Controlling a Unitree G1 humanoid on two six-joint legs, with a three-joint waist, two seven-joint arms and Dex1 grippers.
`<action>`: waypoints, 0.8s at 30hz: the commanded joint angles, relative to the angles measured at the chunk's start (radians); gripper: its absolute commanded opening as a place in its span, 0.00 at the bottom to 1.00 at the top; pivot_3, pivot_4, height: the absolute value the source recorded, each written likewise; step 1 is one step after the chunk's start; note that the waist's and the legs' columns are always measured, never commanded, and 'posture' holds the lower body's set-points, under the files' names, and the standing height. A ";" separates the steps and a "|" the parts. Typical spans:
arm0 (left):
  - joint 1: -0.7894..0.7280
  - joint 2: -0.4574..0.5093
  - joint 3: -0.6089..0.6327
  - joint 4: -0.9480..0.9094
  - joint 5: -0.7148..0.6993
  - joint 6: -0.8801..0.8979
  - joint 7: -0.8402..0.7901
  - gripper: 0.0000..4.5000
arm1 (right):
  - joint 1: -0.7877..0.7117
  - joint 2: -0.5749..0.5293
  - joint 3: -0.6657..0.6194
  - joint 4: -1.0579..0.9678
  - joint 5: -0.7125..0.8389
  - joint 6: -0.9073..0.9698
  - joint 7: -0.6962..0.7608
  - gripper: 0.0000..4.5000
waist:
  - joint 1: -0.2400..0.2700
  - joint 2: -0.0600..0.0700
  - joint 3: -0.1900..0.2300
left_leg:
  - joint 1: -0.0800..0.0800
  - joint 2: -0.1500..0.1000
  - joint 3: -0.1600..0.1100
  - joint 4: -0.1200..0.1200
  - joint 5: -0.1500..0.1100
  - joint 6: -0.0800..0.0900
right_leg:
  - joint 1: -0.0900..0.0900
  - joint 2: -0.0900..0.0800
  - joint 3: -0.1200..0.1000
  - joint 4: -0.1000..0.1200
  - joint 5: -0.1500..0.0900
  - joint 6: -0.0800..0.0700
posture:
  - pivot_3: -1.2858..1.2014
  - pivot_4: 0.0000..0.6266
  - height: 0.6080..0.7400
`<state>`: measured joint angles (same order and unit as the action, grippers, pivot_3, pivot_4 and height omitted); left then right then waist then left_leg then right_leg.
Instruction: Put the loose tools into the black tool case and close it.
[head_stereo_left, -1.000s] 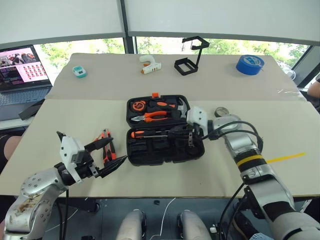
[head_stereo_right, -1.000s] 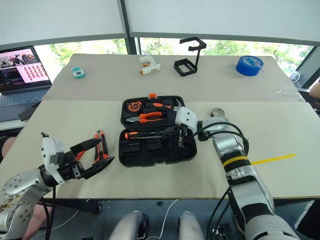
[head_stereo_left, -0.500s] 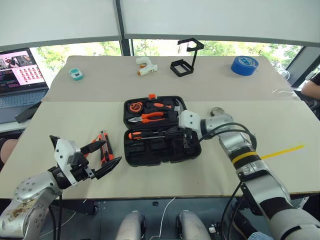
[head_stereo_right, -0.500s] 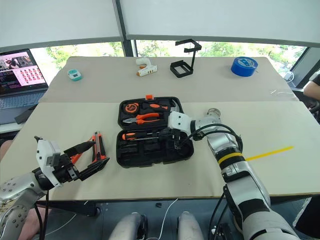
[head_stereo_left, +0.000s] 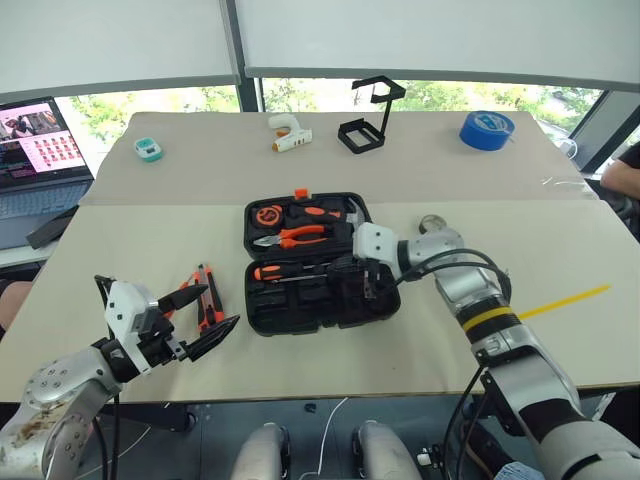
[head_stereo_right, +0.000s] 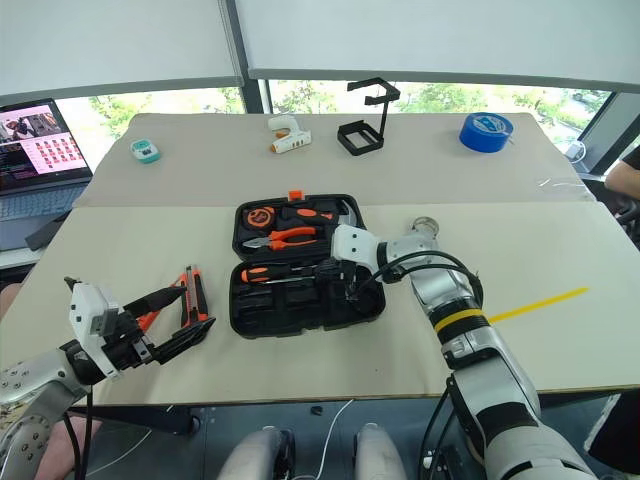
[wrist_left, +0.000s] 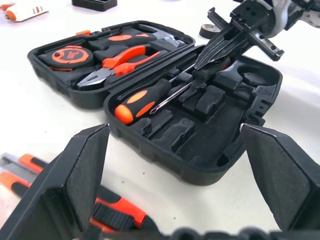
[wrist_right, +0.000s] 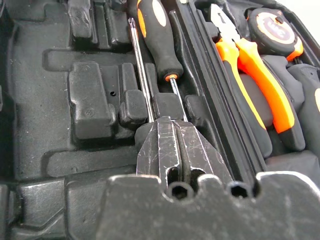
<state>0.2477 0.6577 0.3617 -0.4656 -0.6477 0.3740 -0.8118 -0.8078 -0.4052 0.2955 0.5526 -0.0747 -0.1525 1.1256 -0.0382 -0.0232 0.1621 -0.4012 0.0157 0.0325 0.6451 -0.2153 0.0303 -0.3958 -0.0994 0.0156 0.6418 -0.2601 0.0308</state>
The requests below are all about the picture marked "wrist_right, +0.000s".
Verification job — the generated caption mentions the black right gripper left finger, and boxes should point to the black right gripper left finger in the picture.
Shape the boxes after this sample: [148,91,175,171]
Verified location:
[136,117,181,186]

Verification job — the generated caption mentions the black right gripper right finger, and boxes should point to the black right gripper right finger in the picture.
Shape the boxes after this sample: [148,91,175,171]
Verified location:
[174,120,233,187]

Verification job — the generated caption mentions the thin metal screwdriver shaft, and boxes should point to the thin metal screwdriver shaft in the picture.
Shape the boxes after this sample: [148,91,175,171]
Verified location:
[127,17,155,124]

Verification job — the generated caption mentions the black plastic tool case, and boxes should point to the black plastic tool case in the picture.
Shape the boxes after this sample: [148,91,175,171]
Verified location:
[0,0,320,240]

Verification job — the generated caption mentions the black orange tape measure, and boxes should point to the black orange tape measure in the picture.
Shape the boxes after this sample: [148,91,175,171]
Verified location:
[247,7,305,62]

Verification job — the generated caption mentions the orange handled pliers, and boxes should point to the orange handled pliers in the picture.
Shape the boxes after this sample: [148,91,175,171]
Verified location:
[209,3,307,158]

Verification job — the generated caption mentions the black orange handled screwdriver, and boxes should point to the black orange handled screwdriver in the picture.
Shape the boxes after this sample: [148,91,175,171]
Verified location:
[136,0,189,123]

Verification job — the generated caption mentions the black orange tool handle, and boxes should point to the black orange tool handle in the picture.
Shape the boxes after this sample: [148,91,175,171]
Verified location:
[287,63,320,156]

